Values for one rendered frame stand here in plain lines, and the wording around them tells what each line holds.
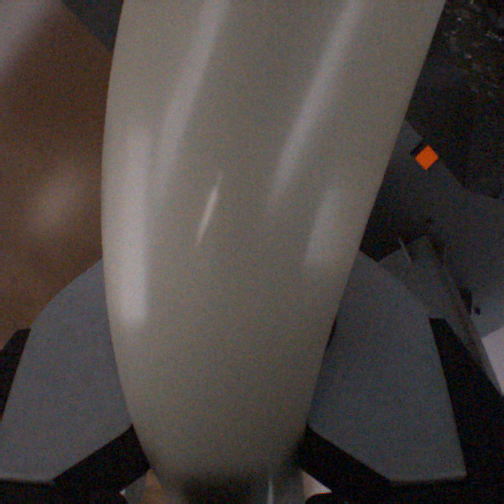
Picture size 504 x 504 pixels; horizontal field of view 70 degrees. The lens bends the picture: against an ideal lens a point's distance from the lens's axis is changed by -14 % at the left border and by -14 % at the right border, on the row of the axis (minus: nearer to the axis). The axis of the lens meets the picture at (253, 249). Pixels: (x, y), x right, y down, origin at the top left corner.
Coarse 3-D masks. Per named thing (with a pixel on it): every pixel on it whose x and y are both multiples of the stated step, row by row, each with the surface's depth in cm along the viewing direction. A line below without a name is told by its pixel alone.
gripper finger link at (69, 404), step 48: (96, 288) 9; (48, 336) 8; (96, 336) 8; (48, 384) 7; (96, 384) 7; (0, 432) 6; (48, 432) 6; (96, 432) 6; (0, 480) 5; (48, 480) 5; (96, 480) 6
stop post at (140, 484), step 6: (138, 480) 121; (144, 480) 123; (132, 486) 118; (138, 486) 120; (144, 486) 122; (120, 492) 115; (126, 492) 114; (132, 492) 116; (138, 492) 118; (126, 498) 113; (132, 498) 115; (138, 498) 117
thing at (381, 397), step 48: (384, 288) 9; (336, 336) 8; (384, 336) 8; (432, 336) 8; (336, 384) 7; (384, 384) 7; (432, 384) 7; (336, 432) 6; (384, 432) 6; (432, 432) 6; (336, 480) 6; (384, 480) 5; (432, 480) 5
